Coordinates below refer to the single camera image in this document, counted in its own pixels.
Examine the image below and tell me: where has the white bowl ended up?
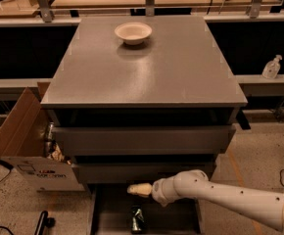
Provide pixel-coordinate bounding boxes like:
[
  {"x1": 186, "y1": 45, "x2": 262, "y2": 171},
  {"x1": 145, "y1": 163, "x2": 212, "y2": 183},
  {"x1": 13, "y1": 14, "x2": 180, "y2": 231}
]
[{"x1": 115, "y1": 23, "x2": 153, "y2": 45}]

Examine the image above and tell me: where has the bottom open drawer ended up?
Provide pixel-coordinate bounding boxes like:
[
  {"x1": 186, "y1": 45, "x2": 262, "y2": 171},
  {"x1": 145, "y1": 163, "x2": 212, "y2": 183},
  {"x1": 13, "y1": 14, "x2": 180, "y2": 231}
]
[{"x1": 87, "y1": 184, "x2": 204, "y2": 235}]

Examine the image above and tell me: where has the clear sanitizer pump bottle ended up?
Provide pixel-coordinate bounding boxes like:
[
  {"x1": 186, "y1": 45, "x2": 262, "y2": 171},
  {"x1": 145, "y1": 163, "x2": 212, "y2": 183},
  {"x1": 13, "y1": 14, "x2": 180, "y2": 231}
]
[{"x1": 261, "y1": 55, "x2": 282, "y2": 79}]

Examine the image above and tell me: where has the middle grey drawer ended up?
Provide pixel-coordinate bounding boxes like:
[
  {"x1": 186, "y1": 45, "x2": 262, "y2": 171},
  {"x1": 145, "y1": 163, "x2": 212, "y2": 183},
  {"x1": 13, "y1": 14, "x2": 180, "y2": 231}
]
[{"x1": 71, "y1": 162, "x2": 215, "y2": 184}]

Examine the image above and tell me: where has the grey drawer cabinet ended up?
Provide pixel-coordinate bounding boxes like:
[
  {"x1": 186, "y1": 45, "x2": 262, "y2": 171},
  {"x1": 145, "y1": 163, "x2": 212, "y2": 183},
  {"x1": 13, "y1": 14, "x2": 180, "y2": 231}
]
[{"x1": 40, "y1": 15, "x2": 249, "y2": 235}]

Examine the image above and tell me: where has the cardboard box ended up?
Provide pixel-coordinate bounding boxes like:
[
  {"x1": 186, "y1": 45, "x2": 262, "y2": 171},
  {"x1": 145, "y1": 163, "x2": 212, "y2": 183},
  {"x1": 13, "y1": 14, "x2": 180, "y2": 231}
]
[{"x1": 0, "y1": 87, "x2": 84, "y2": 191}]

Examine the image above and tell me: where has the grey drawer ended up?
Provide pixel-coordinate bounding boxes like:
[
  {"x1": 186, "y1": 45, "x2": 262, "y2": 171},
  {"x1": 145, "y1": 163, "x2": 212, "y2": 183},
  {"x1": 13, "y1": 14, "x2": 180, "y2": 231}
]
[
  {"x1": 53, "y1": 125, "x2": 236, "y2": 156},
  {"x1": 71, "y1": 162, "x2": 215, "y2": 184}
]

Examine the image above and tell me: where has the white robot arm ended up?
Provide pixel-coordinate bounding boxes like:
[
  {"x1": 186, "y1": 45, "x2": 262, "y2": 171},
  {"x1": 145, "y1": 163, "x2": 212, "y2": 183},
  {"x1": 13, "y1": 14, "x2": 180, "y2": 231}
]
[{"x1": 127, "y1": 169, "x2": 284, "y2": 235}]

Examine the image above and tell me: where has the top grey drawer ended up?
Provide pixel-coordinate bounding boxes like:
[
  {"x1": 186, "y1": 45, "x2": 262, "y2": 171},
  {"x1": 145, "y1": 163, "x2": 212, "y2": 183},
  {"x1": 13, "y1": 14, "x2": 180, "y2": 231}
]
[{"x1": 53, "y1": 125, "x2": 236, "y2": 156}]

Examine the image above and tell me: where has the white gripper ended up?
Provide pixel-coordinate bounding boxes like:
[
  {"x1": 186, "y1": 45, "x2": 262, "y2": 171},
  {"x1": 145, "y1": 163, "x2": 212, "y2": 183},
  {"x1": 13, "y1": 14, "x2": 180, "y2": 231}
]
[{"x1": 127, "y1": 177, "x2": 178, "y2": 207}]

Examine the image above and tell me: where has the metal railing frame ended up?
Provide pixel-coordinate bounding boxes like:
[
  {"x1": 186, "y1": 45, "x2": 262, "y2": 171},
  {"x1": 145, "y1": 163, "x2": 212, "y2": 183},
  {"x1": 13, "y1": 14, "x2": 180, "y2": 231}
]
[{"x1": 0, "y1": 0, "x2": 284, "y2": 24}]

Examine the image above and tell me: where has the green can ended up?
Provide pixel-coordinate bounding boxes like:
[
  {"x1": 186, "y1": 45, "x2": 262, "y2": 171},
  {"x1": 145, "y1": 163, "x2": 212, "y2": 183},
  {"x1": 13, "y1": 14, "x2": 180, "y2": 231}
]
[{"x1": 131, "y1": 206, "x2": 145, "y2": 234}]

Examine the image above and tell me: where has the black device bottom left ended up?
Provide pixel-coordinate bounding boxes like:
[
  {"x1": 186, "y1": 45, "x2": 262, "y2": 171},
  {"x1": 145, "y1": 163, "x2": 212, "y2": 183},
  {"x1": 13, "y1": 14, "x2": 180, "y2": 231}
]
[{"x1": 34, "y1": 211, "x2": 55, "y2": 235}]

